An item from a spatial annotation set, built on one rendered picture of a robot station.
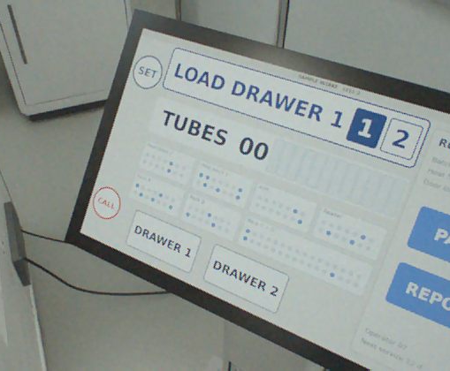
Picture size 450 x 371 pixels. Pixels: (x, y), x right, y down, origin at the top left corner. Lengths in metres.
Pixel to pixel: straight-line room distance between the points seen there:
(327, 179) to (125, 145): 0.25
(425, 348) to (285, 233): 0.18
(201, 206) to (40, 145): 1.93
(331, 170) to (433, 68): 0.87
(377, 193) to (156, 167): 0.25
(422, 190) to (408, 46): 0.92
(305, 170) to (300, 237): 0.07
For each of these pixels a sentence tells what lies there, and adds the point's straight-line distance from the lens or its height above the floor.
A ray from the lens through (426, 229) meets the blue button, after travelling 0.51.
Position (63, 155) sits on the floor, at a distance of 2.33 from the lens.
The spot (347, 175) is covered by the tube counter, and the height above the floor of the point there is 1.12.
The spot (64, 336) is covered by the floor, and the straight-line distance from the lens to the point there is 1.71.
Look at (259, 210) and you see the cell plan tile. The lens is 0.52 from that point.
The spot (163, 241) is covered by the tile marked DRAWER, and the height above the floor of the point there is 1.00.
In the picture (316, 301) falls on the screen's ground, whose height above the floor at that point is 1.01.
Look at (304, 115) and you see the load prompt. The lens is 0.52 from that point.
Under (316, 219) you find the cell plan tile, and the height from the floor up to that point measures 1.07.
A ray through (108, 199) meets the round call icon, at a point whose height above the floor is 1.02.
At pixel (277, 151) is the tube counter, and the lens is 0.52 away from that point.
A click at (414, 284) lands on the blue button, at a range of 0.51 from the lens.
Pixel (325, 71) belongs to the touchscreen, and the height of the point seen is 1.19.
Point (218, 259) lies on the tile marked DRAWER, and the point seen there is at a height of 1.01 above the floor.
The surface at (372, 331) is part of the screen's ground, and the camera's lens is 0.53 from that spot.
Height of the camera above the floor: 1.44
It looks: 44 degrees down
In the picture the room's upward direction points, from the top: 2 degrees clockwise
